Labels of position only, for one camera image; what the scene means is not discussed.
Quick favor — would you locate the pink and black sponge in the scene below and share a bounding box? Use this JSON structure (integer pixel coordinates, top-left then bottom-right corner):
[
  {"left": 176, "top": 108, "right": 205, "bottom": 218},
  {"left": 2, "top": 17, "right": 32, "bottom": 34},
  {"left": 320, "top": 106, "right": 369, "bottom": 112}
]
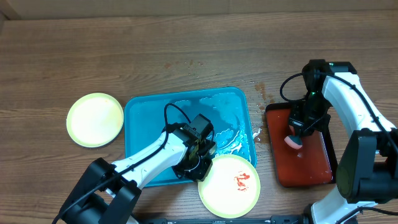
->
[{"left": 284, "top": 125, "right": 303, "bottom": 149}]

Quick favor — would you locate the green rimmed plate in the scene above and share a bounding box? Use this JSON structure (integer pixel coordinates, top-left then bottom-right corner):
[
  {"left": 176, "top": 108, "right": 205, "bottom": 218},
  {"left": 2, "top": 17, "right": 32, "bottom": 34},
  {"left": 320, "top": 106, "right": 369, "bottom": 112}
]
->
[
  {"left": 66, "top": 93, "right": 124, "bottom": 148},
  {"left": 198, "top": 154, "right": 261, "bottom": 218}
]

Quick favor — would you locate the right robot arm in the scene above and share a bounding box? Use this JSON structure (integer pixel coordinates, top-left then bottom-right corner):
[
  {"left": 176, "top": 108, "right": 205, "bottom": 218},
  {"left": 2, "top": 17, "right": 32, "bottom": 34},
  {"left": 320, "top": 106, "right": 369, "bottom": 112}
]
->
[{"left": 284, "top": 59, "right": 397, "bottom": 223}]

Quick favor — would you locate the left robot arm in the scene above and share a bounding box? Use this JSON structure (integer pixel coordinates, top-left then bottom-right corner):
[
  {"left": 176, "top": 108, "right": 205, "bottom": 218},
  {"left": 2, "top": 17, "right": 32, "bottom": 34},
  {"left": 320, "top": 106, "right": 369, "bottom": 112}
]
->
[{"left": 54, "top": 114, "right": 216, "bottom": 224}]

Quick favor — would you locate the red black lacquer tray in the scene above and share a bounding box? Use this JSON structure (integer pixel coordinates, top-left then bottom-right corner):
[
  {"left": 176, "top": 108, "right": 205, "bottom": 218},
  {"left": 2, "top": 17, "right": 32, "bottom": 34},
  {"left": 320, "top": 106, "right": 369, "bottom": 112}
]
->
[{"left": 265, "top": 103, "right": 337, "bottom": 188}]

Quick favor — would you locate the teal plastic serving tray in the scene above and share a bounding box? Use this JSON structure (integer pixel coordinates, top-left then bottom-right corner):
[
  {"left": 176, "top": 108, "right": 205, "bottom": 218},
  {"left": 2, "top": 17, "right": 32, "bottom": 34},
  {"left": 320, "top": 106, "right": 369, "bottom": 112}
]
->
[{"left": 124, "top": 86, "right": 257, "bottom": 188}]

